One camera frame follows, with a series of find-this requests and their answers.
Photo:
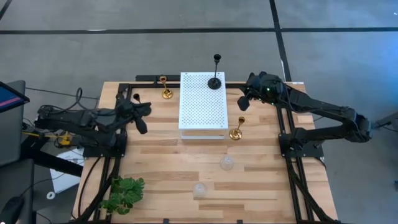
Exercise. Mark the monitor with blue pink screen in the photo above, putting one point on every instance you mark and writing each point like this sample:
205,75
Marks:
11,96

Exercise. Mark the gold candlestick holder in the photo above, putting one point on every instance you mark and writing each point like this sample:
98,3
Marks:
235,134
167,93

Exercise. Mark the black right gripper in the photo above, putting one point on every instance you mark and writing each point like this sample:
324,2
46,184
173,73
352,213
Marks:
264,85

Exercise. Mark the white paper sheet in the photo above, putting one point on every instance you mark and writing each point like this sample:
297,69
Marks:
66,174

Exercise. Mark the black aluminium table frame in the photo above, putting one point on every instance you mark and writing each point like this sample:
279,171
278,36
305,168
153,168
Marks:
280,124

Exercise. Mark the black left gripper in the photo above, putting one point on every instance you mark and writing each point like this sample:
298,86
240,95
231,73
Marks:
136,109

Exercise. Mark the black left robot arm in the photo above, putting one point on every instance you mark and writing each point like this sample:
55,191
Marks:
77,119

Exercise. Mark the white tape roll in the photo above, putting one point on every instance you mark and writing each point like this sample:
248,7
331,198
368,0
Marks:
50,195

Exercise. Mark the white perforated metal shelf riser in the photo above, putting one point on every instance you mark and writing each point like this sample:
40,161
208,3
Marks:
199,105

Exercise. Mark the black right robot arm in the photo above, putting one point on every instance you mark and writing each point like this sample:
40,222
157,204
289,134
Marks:
326,109

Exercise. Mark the clear ribbed glass candle holder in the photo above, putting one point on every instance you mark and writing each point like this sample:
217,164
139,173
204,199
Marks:
200,190
227,163

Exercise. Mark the grey cabinet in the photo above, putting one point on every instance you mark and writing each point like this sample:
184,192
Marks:
12,130

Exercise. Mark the green plant in white pot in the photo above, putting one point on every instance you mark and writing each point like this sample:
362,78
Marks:
127,189

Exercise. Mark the black office chair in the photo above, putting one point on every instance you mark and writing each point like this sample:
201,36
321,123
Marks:
15,186

